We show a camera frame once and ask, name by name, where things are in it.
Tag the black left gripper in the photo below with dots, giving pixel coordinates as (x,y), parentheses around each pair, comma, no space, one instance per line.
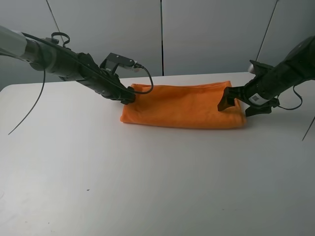
(102,83)

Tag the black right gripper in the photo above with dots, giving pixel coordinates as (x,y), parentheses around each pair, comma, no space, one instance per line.
(259,93)

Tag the orange terry towel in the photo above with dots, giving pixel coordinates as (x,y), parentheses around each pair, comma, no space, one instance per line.
(184,107)

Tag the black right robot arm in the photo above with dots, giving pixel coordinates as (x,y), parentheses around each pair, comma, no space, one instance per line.
(298,66)

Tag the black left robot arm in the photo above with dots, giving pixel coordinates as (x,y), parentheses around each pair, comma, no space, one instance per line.
(46,55)

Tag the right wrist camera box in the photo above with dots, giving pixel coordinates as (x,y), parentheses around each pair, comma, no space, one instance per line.
(259,69)

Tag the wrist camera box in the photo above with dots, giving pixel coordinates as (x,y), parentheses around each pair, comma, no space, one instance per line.
(113,61)
(259,69)

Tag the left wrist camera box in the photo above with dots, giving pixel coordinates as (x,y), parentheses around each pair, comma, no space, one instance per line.
(113,61)

